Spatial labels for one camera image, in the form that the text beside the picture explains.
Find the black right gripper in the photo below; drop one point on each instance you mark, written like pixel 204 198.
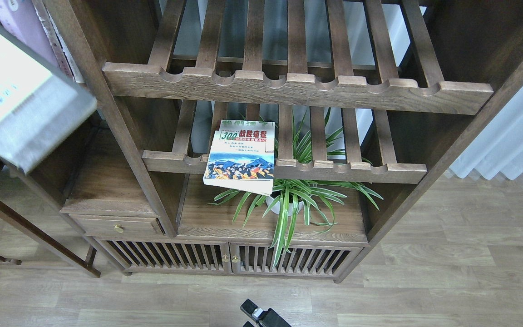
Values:
pixel 261 318

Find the green blue illustrated book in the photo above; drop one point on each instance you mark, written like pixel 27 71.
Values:
pixel 242 156

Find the yellow grey thick book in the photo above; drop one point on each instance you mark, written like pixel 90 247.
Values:
pixel 39 106

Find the pale lilac white book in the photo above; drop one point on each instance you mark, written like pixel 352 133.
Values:
pixel 20 18

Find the white standing book on shelf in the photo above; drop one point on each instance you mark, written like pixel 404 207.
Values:
pixel 62 54

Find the green spider plant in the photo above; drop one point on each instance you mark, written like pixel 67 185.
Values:
pixel 294 198

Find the brass drawer knob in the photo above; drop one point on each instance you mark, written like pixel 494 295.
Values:
pixel 118 229

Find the dark wooden bookshelf unit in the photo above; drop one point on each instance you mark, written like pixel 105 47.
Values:
pixel 382 92

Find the dark wooden side furniture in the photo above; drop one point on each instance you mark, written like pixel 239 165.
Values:
pixel 33 234

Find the white curtain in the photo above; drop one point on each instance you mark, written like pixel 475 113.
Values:
pixel 499 147

